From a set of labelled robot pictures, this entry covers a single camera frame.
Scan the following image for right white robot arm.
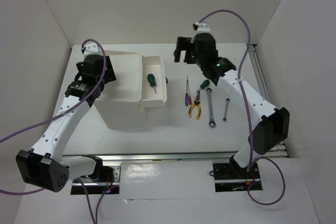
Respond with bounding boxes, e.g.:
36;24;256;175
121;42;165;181
174;33;290;178

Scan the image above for yellow black pliers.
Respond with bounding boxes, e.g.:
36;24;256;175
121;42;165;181
188;89;201;119

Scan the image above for white top drawer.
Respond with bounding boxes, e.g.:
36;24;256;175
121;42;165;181
141;56;167;108

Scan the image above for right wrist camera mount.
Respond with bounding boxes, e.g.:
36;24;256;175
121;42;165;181
193;22;211;33

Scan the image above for aluminium rail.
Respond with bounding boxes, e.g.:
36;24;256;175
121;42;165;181
243;44;288;158
62;151;263;164

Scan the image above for aluminium rail right side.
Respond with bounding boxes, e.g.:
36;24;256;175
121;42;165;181
243;44;288;158

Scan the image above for red handle screwdriver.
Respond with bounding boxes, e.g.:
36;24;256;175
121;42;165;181
186;76;192;106

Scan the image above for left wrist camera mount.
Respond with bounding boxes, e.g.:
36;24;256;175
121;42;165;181
81;42;100;55

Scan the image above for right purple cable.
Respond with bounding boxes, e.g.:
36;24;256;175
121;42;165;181
198;10;286;206

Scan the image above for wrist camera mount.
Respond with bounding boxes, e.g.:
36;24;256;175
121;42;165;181
193;22;211;33
81;42;100;55

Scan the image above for large ratchet wrench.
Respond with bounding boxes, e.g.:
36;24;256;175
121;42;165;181
206;88;216;129

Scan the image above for white drawer cabinet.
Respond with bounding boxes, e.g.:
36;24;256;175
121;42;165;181
92;49;169;130

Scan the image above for small ratchet wrench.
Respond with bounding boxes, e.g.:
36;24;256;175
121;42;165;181
223;98;230;122

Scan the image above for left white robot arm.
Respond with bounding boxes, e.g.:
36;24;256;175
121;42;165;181
16;55;116;193

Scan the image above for green handle screwdriver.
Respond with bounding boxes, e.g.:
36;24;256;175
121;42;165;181
147;73;157;93
199;79;210;90

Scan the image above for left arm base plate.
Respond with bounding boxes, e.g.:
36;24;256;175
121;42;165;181
79;164;121;195

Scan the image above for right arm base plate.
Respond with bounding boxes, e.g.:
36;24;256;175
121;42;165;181
209;163;263;193

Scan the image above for aluminium rail front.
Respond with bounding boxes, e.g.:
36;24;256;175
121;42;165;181
62;151;263;164

